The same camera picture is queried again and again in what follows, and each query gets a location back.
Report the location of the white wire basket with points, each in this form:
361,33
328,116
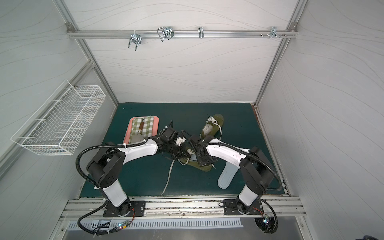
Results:
57,127

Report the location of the light blue insole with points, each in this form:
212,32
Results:
227,175

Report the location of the metal U-bolt clamp left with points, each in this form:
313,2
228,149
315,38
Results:
136,40

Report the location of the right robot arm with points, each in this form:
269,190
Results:
257,171

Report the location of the white vent strip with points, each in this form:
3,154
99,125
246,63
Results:
152,224

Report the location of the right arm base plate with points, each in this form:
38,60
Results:
236,207

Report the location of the small metal clip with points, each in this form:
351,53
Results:
201,32

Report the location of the green checkered cloth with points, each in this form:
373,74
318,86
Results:
135,137

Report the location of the metal hook clamp middle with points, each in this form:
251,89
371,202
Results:
165,33

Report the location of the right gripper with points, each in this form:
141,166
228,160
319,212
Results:
194,146

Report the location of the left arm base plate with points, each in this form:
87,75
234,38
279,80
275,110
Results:
133,208

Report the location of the pink tray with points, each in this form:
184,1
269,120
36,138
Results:
128,132

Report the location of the olive shoe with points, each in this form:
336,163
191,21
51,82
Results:
185,158
213,126

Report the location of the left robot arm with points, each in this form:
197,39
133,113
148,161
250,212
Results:
106,166

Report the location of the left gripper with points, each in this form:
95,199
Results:
182,150

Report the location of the aluminium crossbar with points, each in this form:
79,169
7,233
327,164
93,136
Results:
179,34

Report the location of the metal bracket right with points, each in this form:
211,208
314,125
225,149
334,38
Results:
273,34

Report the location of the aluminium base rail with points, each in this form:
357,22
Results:
194,206

